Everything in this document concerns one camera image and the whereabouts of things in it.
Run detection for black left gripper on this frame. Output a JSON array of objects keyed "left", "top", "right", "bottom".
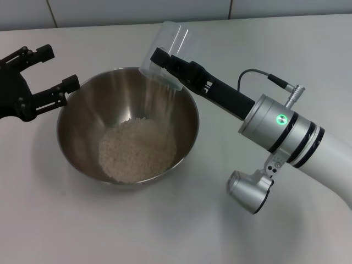
[{"left": 0, "top": 43, "right": 81, "bottom": 123}]

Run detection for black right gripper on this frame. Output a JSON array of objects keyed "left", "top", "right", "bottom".
[{"left": 150, "top": 47, "right": 256, "bottom": 122}]

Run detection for clear plastic cup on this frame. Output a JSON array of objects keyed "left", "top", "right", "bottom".
[{"left": 139, "top": 21, "right": 191, "bottom": 92}]

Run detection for stainless steel mixing bowl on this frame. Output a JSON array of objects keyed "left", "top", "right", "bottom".
[{"left": 56, "top": 66, "right": 199, "bottom": 186}]

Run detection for white rice grains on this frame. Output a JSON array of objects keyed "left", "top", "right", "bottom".
[{"left": 98, "top": 82, "right": 179, "bottom": 184}]

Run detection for right arm connector cable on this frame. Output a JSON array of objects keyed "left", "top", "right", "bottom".
[{"left": 236, "top": 68, "right": 307, "bottom": 109}]

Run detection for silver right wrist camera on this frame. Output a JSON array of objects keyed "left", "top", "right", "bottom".
[{"left": 225, "top": 153, "right": 289, "bottom": 216}]

